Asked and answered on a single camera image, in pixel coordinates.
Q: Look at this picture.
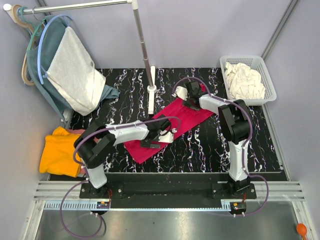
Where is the red t shirt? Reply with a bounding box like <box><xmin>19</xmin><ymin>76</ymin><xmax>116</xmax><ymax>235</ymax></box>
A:
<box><xmin>124</xmin><ymin>98</ymin><xmax>214</xmax><ymax>164</ymax></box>

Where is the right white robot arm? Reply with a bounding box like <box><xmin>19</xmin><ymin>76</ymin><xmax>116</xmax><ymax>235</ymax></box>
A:
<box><xmin>183</xmin><ymin>81</ymin><xmax>252</xmax><ymax>196</ymax></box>

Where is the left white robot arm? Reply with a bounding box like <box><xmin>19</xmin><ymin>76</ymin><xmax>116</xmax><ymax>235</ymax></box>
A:
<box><xmin>73</xmin><ymin>115</ymin><xmax>177</xmax><ymax>195</ymax></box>

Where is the metal clothes rack stand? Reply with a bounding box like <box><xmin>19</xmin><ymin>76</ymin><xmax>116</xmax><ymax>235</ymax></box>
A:
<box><xmin>2</xmin><ymin>0</ymin><xmax>158</xmax><ymax>116</ymax></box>

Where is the cream white t shirt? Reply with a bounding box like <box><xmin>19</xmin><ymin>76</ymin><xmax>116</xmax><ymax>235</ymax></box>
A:
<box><xmin>224</xmin><ymin>61</ymin><xmax>266</xmax><ymax>100</ymax></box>

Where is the white plastic basket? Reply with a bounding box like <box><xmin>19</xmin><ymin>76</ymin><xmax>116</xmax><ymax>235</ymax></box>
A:
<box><xmin>219</xmin><ymin>55</ymin><xmax>277</xmax><ymax>106</ymax></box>

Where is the pink folded t shirt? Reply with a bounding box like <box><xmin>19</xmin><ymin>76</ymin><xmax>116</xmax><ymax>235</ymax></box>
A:
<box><xmin>66</xmin><ymin>129</ymin><xmax>100</xmax><ymax>177</ymax></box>

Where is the yellow folded t shirt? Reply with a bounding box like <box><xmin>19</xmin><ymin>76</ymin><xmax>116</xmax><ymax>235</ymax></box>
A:
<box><xmin>39</xmin><ymin>126</ymin><xmax>81</xmax><ymax>178</ymax></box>

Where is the white hanging towel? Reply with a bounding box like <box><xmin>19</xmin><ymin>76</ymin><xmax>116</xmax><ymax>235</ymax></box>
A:
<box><xmin>47</xmin><ymin>26</ymin><xmax>106</xmax><ymax>116</ymax></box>

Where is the light blue hanger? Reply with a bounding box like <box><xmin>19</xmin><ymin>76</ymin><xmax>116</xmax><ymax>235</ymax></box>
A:
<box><xmin>36</xmin><ymin>14</ymin><xmax>73</xmax><ymax>85</ymax></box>

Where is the blue grey hanging shirt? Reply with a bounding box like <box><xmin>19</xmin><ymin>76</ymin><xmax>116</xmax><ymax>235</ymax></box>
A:
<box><xmin>26</xmin><ymin>14</ymin><xmax>120</xmax><ymax>122</ymax></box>

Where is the green hanger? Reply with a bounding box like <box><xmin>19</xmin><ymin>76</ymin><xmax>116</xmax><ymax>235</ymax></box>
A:
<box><xmin>13</xmin><ymin>4</ymin><xmax>47</xmax><ymax>52</ymax></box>

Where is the orange ball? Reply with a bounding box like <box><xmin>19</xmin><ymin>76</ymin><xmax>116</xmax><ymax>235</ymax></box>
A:
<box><xmin>296</xmin><ymin>223</ymin><xmax>308</xmax><ymax>240</ymax></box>

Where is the wooden hanger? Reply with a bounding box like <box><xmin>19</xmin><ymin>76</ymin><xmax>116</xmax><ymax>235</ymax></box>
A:
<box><xmin>11</xmin><ymin>4</ymin><xmax>36</xmax><ymax>87</ymax></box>

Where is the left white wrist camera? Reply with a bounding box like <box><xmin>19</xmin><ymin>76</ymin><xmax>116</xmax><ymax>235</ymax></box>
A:
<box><xmin>158</xmin><ymin>128</ymin><xmax>177</xmax><ymax>144</ymax></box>

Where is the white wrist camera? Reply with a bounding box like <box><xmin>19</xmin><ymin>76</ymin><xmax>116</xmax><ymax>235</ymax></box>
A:
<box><xmin>158</xmin><ymin>128</ymin><xmax>177</xmax><ymax>144</ymax></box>
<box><xmin>172</xmin><ymin>86</ymin><xmax>188</xmax><ymax>101</ymax></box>

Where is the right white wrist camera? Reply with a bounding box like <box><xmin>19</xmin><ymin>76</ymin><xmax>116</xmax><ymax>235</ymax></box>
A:
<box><xmin>172</xmin><ymin>86</ymin><xmax>188</xmax><ymax>101</ymax></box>

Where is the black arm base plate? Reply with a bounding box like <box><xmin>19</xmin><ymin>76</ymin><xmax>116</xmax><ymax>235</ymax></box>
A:
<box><xmin>79</xmin><ymin>173</ymin><xmax>257</xmax><ymax>211</ymax></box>

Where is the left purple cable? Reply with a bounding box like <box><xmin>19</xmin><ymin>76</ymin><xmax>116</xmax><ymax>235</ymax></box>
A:
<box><xmin>58</xmin><ymin>115</ymin><xmax>181</xmax><ymax>240</ymax></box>

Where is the purple cable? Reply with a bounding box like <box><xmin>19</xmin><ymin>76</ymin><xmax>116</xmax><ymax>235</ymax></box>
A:
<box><xmin>172</xmin><ymin>76</ymin><xmax>270</xmax><ymax>218</ymax></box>
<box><xmin>58</xmin><ymin>115</ymin><xmax>181</xmax><ymax>240</ymax></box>

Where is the aluminium frame rail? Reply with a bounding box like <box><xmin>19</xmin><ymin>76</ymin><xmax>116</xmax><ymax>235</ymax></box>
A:
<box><xmin>22</xmin><ymin>180</ymin><xmax>320</xmax><ymax>240</ymax></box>

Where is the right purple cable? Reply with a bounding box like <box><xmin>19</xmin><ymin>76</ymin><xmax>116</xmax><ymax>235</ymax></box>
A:
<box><xmin>172</xmin><ymin>76</ymin><xmax>270</xmax><ymax>218</ymax></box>

